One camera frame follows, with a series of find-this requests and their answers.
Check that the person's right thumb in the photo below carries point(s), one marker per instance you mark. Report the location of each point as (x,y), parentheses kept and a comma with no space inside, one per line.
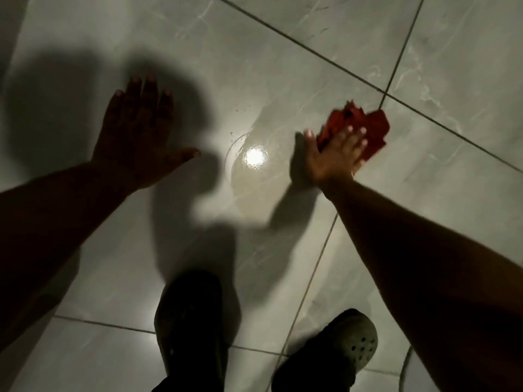
(311,143)

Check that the person's left little finger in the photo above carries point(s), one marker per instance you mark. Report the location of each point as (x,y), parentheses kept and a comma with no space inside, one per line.
(116,106)

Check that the person's right little finger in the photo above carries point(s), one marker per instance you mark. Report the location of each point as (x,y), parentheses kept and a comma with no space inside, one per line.
(358,163)

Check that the person's right middle finger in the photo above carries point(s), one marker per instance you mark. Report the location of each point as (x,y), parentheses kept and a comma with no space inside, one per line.
(356,136)

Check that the person's left forearm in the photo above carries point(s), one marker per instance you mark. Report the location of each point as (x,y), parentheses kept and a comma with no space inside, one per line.
(53,224)

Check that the person's left hand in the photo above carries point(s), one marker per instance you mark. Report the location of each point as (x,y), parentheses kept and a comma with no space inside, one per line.
(133,146)

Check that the person's left middle finger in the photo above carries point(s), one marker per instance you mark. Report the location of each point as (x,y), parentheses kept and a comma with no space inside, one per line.
(149,95)

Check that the dark clog shoe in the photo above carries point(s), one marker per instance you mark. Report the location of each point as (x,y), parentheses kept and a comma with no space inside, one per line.
(331,355)
(192,326)

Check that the person's right hand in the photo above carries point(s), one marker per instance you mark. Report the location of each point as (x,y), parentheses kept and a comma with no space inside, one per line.
(331,161)

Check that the person's left thumb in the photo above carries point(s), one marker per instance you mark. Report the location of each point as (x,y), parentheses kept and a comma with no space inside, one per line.
(184,155)

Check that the person's right forearm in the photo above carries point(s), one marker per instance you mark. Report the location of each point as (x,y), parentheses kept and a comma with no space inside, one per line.
(429,281)

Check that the red cleaning cloth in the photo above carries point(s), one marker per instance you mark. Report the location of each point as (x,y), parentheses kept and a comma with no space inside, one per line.
(369,126)

